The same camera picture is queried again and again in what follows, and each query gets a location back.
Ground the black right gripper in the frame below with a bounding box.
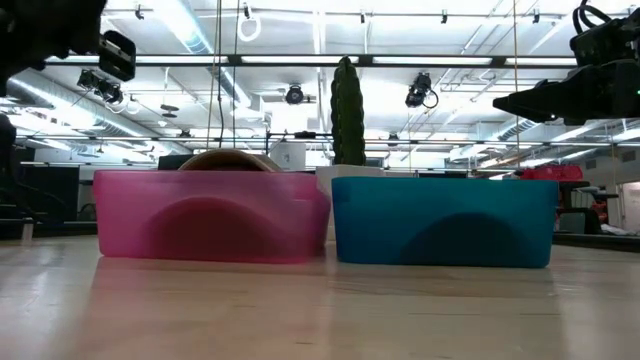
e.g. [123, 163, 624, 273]
[492, 58, 640, 126]

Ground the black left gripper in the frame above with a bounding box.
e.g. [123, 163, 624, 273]
[0, 0, 137, 96]

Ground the dark blue cap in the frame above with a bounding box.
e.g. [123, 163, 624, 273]
[399, 212, 534, 267]

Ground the beige cap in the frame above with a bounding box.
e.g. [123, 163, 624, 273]
[178, 148, 284, 173]
[144, 194, 289, 262]

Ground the red bag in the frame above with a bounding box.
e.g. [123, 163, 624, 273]
[519, 164, 585, 182]

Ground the blue plastic bin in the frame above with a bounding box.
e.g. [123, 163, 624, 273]
[331, 177, 560, 269]

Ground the green cactus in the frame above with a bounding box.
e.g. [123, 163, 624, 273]
[329, 55, 367, 167]

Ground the white hexagonal plant pot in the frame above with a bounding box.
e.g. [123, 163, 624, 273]
[314, 163, 387, 242]

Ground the long black horizontal beam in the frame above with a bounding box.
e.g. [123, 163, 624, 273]
[44, 53, 579, 69]

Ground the red plastic bin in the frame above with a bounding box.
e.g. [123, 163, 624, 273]
[93, 169, 331, 265]

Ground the white box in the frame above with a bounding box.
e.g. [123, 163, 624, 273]
[272, 142, 307, 171]

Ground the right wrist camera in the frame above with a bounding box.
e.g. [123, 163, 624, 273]
[569, 0, 640, 67]

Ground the white cable loop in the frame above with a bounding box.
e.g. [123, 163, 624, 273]
[236, 4, 262, 44]

